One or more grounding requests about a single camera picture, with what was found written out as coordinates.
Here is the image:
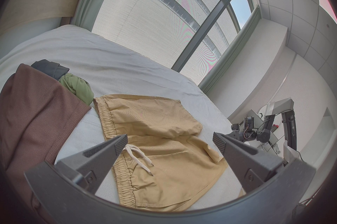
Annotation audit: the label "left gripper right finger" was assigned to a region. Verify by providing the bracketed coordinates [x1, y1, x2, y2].
[213, 132, 284, 196]

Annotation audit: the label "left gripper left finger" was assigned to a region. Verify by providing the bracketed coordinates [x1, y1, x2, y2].
[55, 134, 128, 196]

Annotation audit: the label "tan shorts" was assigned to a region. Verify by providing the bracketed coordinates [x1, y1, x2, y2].
[93, 94, 229, 212]

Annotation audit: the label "green garment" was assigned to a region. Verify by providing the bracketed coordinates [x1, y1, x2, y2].
[58, 73, 94, 106]

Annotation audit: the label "brown garment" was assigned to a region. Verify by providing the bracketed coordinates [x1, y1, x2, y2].
[0, 64, 92, 221]

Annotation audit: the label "black garment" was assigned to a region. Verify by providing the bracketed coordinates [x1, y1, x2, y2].
[31, 59, 70, 81]

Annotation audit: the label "window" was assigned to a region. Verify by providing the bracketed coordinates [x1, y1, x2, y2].
[91, 0, 261, 86]

